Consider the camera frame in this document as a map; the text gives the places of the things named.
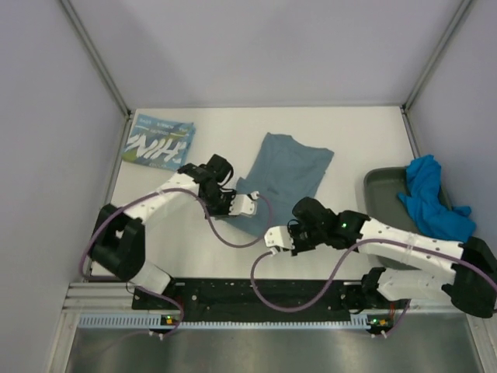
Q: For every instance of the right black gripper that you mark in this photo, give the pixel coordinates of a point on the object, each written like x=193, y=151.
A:
x=293, y=228

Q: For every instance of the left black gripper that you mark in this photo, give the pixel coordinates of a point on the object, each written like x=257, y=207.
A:
x=230, y=196

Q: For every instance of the grey-blue t shirt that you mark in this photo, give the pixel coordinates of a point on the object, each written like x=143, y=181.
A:
x=284, y=172

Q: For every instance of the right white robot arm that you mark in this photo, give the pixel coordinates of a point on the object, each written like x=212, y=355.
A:
x=462, y=272

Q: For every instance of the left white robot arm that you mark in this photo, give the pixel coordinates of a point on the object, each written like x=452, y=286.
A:
x=118, y=243

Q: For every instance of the folded printed blue t shirt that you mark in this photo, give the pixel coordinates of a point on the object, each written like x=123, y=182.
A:
x=158, y=143

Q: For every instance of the grey plastic bin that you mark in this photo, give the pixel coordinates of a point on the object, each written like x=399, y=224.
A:
x=381, y=187

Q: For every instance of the bright blue t shirt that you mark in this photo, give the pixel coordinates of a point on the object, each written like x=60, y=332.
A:
x=423, y=205

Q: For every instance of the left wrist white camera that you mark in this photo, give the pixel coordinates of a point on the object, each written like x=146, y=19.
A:
x=244, y=204

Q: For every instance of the wrist white camera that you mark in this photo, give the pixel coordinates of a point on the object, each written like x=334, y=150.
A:
x=244, y=204
x=278, y=239

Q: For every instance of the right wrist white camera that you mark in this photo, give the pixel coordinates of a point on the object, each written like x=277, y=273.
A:
x=278, y=239

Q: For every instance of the left aluminium frame post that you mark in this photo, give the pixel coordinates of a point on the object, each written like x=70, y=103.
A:
x=94, y=56

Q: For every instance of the aluminium frame post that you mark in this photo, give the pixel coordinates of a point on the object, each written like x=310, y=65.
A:
x=94, y=56
x=456, y=22

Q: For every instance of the right aluminium frame post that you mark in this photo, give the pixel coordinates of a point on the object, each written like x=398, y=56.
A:
x=456, y=22

